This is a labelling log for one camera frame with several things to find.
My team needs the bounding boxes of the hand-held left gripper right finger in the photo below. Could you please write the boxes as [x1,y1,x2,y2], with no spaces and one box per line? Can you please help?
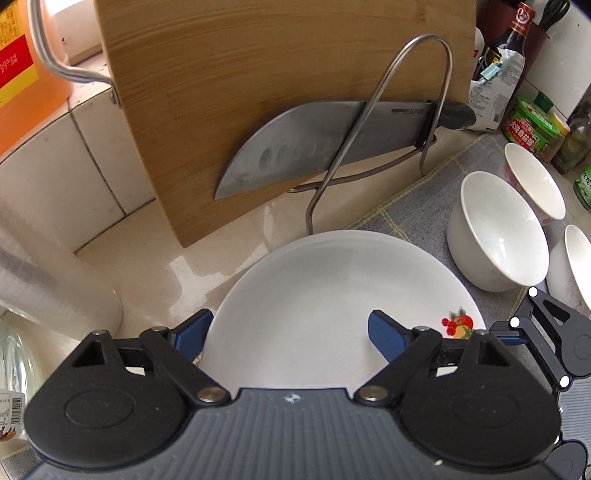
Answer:
[353,309,518,407]

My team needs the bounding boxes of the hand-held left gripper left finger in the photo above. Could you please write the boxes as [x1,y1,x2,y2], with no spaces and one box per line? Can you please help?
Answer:
[69,308,232,407]

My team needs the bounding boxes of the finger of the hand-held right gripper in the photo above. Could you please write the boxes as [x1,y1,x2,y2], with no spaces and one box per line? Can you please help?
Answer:
[488,286,577,392]

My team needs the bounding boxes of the white floral bowl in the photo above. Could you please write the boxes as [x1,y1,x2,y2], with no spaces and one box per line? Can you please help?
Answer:
[446,171,550,292]
[503,142,567,221]
[546,224,591,319]

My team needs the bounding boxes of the white fruit print plate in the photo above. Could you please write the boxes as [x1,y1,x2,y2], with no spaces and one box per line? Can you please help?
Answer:
[201,229,488,388]

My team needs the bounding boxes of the grey blue checked towel mat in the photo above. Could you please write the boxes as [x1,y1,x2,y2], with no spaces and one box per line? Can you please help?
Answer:
[346,134,591,333]

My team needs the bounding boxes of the clear cling film roll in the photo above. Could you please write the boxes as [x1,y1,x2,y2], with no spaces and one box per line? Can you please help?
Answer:
[0,194,123,328]

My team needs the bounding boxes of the green label bottle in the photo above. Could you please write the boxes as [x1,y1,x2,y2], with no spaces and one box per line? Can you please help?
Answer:
[573,161,591,206]

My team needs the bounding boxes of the glass jar with yellow lid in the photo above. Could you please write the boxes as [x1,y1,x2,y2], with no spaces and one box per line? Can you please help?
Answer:
[0,314,38,444]

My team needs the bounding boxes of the glass pickle jar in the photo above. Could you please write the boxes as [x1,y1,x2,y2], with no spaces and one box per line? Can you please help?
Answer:
[551,117,591,175]

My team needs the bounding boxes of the green lid sauce jar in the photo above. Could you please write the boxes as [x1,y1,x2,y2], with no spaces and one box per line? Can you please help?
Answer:
[503,95,561,155]

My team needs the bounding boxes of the white blue printed bag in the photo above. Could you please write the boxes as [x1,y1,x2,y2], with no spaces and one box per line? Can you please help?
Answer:
[468,46,527,132]

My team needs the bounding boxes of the bamboo cutting board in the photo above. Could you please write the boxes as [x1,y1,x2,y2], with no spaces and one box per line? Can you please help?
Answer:
[28,0,478,249]

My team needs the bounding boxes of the mint binder clip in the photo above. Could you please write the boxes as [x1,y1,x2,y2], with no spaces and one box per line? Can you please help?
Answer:
[478,62,504,84]

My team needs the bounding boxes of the orange cooking oil bottle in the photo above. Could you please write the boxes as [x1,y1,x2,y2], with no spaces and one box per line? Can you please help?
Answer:
[0,0,77,155]

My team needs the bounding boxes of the dark knife block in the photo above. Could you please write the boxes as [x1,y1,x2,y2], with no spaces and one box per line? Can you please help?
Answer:
[531,0,591,93]

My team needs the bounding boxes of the red white printed bag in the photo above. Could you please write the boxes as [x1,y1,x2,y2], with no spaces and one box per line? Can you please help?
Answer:
[471,25,490,84]

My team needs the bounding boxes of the dark soy sauce bottle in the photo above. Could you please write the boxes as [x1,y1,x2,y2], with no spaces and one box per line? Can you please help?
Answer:
[489,0,539,65]

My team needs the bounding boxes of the steel wire rack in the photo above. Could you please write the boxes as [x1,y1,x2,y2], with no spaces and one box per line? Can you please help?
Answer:
[286,34,455,236]

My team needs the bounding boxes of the black handled kitchen knife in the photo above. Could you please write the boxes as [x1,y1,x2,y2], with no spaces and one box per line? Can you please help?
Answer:
[215,99,477,200]

